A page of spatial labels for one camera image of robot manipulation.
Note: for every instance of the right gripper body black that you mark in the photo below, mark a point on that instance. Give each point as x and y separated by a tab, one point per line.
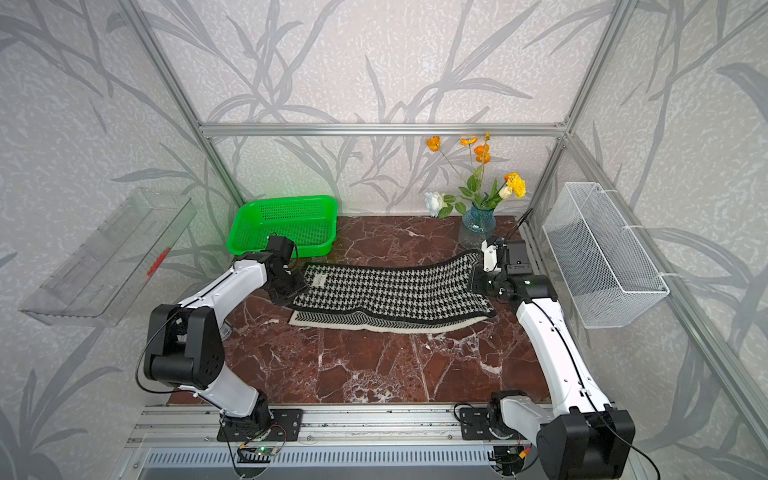
485	283

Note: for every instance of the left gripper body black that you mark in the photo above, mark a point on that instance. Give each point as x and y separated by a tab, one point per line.
285	287

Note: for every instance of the black white patterned scarf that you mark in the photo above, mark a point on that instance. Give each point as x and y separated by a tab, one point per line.
425	299

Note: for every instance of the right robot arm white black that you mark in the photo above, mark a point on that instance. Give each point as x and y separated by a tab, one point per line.
581	435

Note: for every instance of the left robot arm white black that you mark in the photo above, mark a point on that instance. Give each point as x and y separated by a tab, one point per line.
184	348

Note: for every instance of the green plastic basket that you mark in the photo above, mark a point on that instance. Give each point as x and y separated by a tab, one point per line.
309	221

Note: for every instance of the blue glass vase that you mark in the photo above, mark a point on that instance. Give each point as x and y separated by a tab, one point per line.
476	227

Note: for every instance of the artificial flowers bouquet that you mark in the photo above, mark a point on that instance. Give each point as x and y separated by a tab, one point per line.
472	193

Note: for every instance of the red item in tray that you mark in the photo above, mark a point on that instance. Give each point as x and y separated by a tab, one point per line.
158	262

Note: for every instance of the left circuit board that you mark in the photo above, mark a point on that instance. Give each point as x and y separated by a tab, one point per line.
257	454

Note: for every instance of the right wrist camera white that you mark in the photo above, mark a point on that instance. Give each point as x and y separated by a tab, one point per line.
490	255

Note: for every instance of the white wire mesh basket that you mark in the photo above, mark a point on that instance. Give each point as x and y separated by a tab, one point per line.
609	275

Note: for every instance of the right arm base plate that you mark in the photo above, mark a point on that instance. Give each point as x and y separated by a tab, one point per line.
483	423

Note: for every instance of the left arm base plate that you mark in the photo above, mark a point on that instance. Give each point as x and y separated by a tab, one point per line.
276	425

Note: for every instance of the aluminium front rail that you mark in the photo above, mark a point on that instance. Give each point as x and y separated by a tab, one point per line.
340	425

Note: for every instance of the clear plastic wall tray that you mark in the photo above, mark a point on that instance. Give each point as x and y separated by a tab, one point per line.
97	284

